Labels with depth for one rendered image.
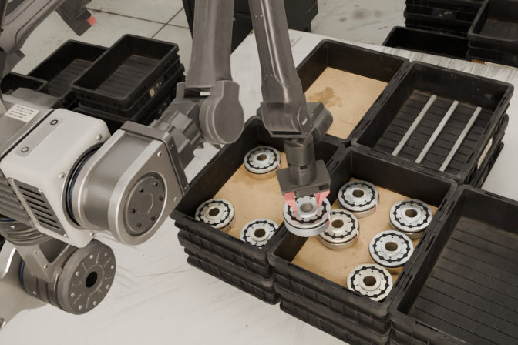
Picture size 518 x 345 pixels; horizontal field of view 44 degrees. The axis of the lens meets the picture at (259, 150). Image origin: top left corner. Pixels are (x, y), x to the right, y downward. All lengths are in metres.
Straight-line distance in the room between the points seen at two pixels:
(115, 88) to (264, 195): 1.28
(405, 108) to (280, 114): 0.80
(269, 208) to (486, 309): 0.58
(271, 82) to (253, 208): 0.59
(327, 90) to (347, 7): 1.99
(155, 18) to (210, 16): 3.18
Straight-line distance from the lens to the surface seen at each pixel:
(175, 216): 1.58
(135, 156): 0.89
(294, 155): 1.22
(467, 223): 1.62
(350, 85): 2.01
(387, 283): 1.47
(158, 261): 1.80
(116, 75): 2.88
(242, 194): 1.71
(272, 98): 1.17
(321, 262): 1.54
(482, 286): 1.52
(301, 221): 1.35
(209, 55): 1.00
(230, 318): 1.65
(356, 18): 3.85
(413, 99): 1.94
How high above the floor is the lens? 2.08
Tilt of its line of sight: 43 degrees down
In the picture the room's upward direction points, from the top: 11 degrees counter-clockwise
